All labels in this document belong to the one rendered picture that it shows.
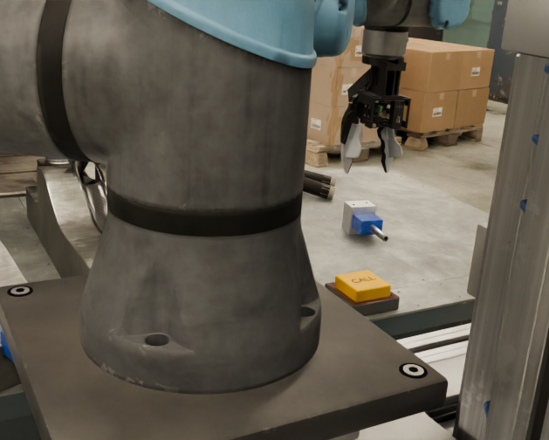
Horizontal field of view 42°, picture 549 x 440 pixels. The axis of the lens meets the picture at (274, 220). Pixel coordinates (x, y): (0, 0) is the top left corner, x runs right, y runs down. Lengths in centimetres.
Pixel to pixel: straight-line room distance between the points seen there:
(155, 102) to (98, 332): 14
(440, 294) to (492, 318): 63
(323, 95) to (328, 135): 27
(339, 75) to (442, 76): 108
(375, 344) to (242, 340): 11
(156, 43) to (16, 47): 8
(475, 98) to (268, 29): 568
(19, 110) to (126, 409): 17
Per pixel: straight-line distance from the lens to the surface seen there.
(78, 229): 109
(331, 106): 486
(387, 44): 123
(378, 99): 122
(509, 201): 48
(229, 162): 37
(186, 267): 39
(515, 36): 48
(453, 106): 583
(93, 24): 38
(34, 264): 119
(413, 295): 112
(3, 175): 173
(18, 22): 40
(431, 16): 114
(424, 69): 553
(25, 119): 41
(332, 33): 62
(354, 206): 133
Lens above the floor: 126
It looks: 19 degrees down
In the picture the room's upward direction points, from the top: 4 degrees clockwise
